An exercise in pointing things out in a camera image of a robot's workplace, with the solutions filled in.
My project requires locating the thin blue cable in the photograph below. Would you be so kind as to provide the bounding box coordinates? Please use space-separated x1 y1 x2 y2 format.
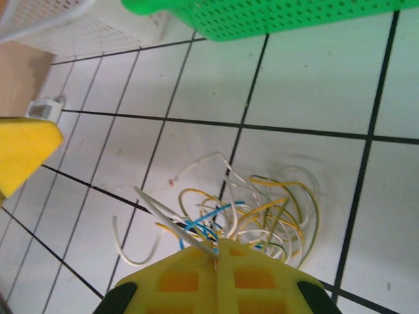
178 218 219 251
188 200 246 236

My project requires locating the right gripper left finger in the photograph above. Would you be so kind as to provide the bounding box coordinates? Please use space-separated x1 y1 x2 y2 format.
98 247 219 314

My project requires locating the clear plastic latch block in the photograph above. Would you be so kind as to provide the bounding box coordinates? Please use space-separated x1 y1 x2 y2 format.
25 99 66 126

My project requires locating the white plastic basket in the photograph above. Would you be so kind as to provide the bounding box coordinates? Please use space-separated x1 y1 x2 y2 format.
0 0 171 63

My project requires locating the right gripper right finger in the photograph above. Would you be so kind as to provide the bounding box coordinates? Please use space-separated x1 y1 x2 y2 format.
217 237 341 314

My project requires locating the yellow green striped cable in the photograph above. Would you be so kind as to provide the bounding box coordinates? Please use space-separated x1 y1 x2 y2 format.
249 175 321 269

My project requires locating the green plastic basket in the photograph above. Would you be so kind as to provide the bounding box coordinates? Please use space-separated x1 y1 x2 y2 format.
120 0 419 43

